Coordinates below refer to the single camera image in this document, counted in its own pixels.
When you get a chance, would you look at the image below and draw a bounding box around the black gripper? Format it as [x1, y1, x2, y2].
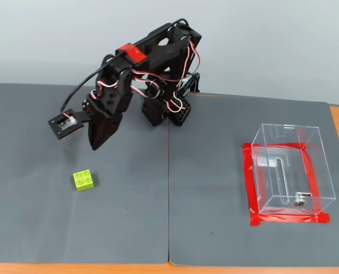
[82, 87, 133, 151]

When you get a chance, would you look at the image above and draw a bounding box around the green lego block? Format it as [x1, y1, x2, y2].
[72, 169, 98, 192]

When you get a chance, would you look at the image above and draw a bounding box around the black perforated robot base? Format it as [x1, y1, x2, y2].
[166, 95, 192, 127]

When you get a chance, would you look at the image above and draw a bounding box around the red tape band on arm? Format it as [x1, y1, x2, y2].
[119, 43, 147, 64]

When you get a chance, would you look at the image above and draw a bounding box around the transparent acrylic box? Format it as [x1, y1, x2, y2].
[249, 123, 337, 216]

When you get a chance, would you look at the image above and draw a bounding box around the silver metal box lock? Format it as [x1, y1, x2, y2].
[292, 192, 313, 207]

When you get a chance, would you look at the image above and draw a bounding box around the red white servo wiring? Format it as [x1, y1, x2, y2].
[90, 35, 201, 115]

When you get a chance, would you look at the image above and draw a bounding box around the dark grey table mat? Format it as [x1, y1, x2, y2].
[0, 83, 170, 265]
[168, 92, 339, 268]

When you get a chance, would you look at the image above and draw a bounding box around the black table clamp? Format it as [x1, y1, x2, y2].
[183, 72, 201, 94]

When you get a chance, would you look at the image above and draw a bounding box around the red tape strip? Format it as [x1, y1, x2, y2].
[243, 142, 262, 222]
[300, 147, 324, 217]
[249, 212, 330, 227]
[243, 142, 309, 152]

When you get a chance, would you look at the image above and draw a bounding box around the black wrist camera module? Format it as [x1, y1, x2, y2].
[47, 108, 93, 140]

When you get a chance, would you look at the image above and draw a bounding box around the black camera cable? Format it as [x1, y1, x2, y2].
[60, 18, 192, 115]

